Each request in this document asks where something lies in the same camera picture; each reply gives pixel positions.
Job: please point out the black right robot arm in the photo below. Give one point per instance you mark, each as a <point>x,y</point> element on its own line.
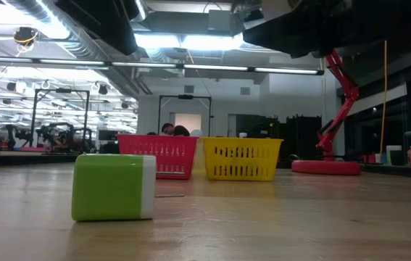
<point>353,25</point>

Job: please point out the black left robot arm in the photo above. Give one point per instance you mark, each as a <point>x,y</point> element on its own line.
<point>103,21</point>

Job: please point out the yellow translucent bin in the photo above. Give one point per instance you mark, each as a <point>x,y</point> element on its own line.
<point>199,159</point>

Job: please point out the person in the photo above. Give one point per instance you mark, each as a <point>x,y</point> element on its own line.
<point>151,133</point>
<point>179,130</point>

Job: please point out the red plastic basket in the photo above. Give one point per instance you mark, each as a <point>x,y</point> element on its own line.
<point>169,156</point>

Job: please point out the yellow plastic basket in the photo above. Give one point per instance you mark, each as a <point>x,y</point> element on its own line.
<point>241,159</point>

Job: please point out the long ceiling light bar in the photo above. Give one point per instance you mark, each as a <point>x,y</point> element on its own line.
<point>212,67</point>

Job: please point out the black cabinets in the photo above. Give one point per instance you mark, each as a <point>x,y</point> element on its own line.
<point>299,137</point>

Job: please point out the green white charger cube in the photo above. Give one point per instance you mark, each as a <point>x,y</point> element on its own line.
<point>111,188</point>

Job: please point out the red desk lamp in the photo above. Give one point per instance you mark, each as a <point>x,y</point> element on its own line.
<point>326,167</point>

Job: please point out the black station frame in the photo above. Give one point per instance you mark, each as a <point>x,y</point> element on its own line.
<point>33,116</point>
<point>159,116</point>

